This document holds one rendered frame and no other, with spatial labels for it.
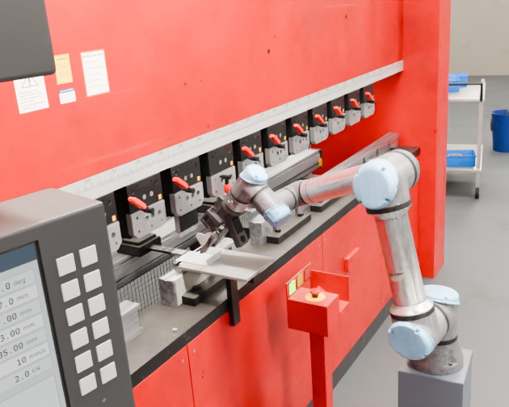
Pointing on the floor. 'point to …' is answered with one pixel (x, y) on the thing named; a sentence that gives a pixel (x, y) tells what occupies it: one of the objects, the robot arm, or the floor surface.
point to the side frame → (412, 119)
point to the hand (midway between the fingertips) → (208, 249)
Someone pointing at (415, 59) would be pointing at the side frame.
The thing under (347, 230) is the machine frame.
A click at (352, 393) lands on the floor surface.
